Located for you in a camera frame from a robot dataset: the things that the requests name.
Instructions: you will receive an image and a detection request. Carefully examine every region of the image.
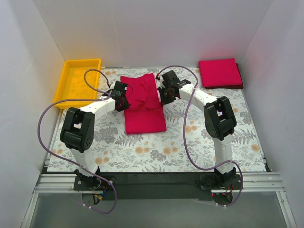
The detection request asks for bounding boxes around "crimson t-shirt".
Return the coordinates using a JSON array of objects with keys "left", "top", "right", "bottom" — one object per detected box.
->
[
  {"left": 199, "top": 58, "right": 244, "bottom": 89},
  {"left": 120, "top": 73, "right": 167, "bottom": 135}
]

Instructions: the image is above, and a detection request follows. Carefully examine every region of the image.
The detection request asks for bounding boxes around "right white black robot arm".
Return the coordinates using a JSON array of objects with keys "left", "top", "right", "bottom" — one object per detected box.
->
[{"left": 156, "top": 70, "right": 237, "bottom": 190}]

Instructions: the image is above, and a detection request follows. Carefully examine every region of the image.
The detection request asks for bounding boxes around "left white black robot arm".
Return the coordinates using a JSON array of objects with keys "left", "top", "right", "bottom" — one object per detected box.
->
[{"left": 60, "top": 81, "right": 131, "bottom": 190}]

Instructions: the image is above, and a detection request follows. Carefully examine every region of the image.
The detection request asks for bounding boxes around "yellow plastic bin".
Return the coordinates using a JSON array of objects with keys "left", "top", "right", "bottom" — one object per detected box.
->
[{"left": 53, "top": 58, "right": 101, "bottom": 103}]

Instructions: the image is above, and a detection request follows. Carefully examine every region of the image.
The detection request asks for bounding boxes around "folded crimson t-shirt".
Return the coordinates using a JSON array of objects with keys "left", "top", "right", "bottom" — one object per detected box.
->
[{"left": 199, "top": 58, "right": 244, "bottom": 89}]

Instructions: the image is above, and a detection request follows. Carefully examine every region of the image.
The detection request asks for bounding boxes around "floral patterned table mat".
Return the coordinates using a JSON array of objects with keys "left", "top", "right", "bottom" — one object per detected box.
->
[{"left": 47, "top": 67, "right": 267, "bottom": 173}]

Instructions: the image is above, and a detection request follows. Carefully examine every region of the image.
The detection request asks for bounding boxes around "folded dark red t-shirt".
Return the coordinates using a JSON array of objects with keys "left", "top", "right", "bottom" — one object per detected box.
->
[{"left": 205, "top": 62, "right": 245, "bottom": 90}]

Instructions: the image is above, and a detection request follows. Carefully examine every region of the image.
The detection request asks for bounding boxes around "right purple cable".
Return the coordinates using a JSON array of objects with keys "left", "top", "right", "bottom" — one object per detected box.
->
[{"left": 155, "top": 65, "right": 243, "bottom": 208}]

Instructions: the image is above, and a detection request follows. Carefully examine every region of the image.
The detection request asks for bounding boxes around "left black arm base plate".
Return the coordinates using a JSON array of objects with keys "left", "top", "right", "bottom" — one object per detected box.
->
[{"left": 73, "top": 170, "right": 113, "bottom": 191}]

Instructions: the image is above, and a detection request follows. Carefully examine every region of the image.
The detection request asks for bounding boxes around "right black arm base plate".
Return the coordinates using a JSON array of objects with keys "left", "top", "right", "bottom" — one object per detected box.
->
[{"left": 195, "top": 174, "right": 241, "bottom": 190}]

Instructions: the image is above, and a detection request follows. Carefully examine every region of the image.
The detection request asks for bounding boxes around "aluminium frame rail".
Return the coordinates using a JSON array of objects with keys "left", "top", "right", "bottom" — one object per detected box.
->
[{"left": 21, "top": 172, "right": 296, "bottom": 228}]

